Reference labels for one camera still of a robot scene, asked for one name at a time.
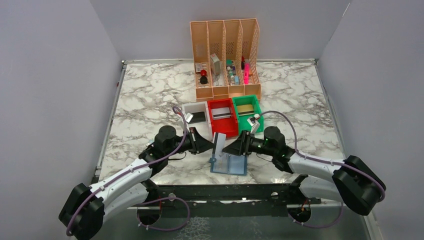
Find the light blue stapler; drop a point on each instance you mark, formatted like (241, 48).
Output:
(150, 143)

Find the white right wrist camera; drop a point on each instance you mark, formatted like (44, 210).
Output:
(254, 123)

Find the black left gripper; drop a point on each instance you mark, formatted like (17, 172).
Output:
(198, 143)

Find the red black stamp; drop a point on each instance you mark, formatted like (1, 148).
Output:
(203, 77)

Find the orange file organizer rack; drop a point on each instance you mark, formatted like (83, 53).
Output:
(233, 39)

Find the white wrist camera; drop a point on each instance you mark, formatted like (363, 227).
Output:
(188, 117)
(254, 123)

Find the translucent white plastic bin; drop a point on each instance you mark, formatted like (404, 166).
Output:
(203, 128)

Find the black card in white bin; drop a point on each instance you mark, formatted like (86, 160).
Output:
(198, 117)

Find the green plastic bin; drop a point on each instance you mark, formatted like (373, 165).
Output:
(242, 120)

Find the red plastic bin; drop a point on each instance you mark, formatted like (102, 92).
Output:
(228, 126)

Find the gold VIP card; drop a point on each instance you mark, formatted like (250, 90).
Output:
(246, 109)

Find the small bottles in organizer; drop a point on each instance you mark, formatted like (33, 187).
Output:
(232, 73)

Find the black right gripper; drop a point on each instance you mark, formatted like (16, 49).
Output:
(236, 147)

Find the pink highlighter marker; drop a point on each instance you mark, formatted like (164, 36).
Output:
(246, 73)

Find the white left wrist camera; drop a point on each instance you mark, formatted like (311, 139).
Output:
(188, 117)

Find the white box in organizer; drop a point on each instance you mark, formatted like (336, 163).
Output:
(215, 64)

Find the blue leather card holder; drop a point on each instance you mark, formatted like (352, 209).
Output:
(229, 164)

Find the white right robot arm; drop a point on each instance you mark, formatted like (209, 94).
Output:
(349, 181)

